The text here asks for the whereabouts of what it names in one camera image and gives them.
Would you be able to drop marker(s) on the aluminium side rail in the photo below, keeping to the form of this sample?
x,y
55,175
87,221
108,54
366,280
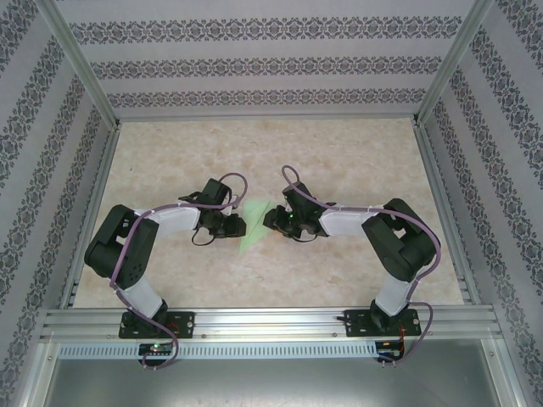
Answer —
x,y
447,212
92,212

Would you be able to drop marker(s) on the metal sheet shelf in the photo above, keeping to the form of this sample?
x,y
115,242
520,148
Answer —
x,y
271,386

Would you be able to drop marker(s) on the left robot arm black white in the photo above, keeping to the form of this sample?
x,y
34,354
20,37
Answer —
x,y
119,250

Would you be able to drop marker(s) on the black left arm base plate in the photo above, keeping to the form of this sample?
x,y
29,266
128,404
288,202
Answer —
x,y
184,324

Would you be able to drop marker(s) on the small circuit board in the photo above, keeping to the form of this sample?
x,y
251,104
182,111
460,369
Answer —
x,y
157,349
388,345

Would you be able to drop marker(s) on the aluminium front rail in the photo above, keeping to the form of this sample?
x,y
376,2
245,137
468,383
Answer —
x,y
271,322

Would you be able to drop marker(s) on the aluminium frame post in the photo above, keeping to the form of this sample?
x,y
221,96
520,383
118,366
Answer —
x,y
449,63
82,63

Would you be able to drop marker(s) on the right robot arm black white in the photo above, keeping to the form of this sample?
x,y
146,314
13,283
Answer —
x,y
394,246

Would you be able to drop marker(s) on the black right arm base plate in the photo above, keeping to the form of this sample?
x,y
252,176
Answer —
x,y
356,322

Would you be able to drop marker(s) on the light green paper sheet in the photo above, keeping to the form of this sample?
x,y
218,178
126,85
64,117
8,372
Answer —
x,y
253,224

